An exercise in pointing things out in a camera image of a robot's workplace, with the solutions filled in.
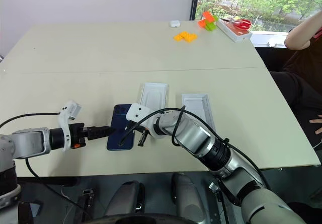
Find person's dark clothed body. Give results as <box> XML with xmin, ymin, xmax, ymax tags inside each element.
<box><xmin>268</xmin><ymin>36</ymin><xmax>322</xmax><ymax>159</ymax></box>

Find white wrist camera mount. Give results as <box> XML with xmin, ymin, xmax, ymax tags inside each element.
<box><xmin>57</xmin><ymin>99</ymin><xmax>83</xmax><ymax>153</ymax></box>
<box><xmin>125</xmin><ymin>102</ymin><xmax>166</xmax><ymax>140</ymax></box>

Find white phone box base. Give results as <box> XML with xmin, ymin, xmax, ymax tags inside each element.
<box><xmin>136</xmin><ymin>82</ymin><xmax>169</xmax><ymax>112</ymax></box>

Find dark rounded grey shape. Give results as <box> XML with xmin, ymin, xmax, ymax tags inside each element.
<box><xmin>104</xmin><ymin>180</ymin><xmax>146</xmax><ymax>218</ymax></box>
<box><xmin>172</xmin><ymin>172</ymin><xmax>210</xmax><ymax>224</ymax></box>

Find dark blue smartphone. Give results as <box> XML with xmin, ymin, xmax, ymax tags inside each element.
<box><xmin>106</xmin><ymin>104</ymin><xmax>137</xmax><ymax>152</ymax></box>

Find white and orange flat box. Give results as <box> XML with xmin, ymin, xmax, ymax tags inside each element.
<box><xmin>215</xmin><ymin>17</ymin><xmax>253</xmax><ymax>43</ymax></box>

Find person's hand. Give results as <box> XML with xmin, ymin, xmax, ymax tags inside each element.
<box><xmin>308</xmin><ymin>116</ymin><xmax>322</xmax><ymax>135</ymax></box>

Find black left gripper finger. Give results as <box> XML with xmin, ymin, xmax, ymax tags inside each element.
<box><xmin>87</xmin><ymin>125</ymin><xmax>117</xmax><ymax>134</ymax></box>
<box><xmin>87</xmin><ymin>132</ymin><xmax>112</xmax><ymax>141</ymax></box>

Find white phone box lid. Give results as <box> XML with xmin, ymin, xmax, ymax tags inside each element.
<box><xmin>181</xmin><ymin>93</ymin><xmax>217</xmax><ymax>132</ymax></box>

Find green toy brick cluster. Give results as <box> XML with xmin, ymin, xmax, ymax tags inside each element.
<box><xmin>204</xmin><ymin>14</ymin><xmax>219</xmax><ymax>32</ymax></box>

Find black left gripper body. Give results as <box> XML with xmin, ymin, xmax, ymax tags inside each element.
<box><xmin>68</xmin><ymin>122</ymin><xmax>89</xmax><ymax>150</ymax></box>

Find black window frame post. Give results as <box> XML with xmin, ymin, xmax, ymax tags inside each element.
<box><xmin>189</xmin><ymin>0</ymin><xmax>201</xmax><ymax>21</ymax></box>

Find yellow toy brick plate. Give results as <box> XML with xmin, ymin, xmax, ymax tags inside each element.
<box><xmin>174</xmin><ymin>30</ymin><xmax>199</xmax><ymax>43</ymax></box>

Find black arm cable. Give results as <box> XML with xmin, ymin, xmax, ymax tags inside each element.
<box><xmin>118</xmin><ymin>105</ymin><xmax>271</xmax><ymax>207</ymax></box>
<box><xmin>0</xmin><ymin>112</ymin><xmax>61</xmax><ymax>129</ymax></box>

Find red handled scissors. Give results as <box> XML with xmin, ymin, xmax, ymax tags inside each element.
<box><xmin>229</xmin><ymin>18</ymin><xmax>253</xmax><ymax>30</ymax></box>

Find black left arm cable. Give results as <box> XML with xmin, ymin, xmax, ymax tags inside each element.
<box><xmin>0</xmin><ymin>112</ymin><xmax>61</xmax><ymax>129</ymax></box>

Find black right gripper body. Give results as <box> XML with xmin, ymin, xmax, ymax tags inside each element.
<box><xmin>135</xmin><ymin>123</ymin><xmax>151</xmax><ymax>137</ymax></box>

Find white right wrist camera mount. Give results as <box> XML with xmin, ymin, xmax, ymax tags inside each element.
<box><xmin>125</xmin><ymin>102</ymin><xmax>166</xmax><ymax>140</ymax></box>

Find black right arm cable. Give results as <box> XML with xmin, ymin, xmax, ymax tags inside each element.
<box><xmin>118</xmin><ymin>105</ymin><xmax>271</xmax><ymax>207</ymax></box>

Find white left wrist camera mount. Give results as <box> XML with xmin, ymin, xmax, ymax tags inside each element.
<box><xmin>57</xmin><ymin>99</ymin><xmax>83</xmax><ymax>153</ymax></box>

